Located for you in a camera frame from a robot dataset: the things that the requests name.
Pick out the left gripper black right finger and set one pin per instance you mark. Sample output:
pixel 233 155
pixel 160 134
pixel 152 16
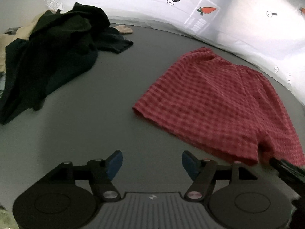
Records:
pixel 205 173

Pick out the red checkered shorts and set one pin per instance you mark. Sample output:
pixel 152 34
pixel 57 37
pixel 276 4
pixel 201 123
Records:
pixel 230 111

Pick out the white carrot-print curtain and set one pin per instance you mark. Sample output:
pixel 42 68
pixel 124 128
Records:
pixel 266 33

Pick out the black garment pile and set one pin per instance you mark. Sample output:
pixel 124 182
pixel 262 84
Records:
pixel 60 48

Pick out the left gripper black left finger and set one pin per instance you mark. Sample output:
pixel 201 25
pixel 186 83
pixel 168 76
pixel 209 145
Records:
pixel 98 172

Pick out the beige garment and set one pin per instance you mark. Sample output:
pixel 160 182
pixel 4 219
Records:
pixel 23 32

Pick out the black gripper tip at right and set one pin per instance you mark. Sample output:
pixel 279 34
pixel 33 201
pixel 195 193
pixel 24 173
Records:
pixel 292 175

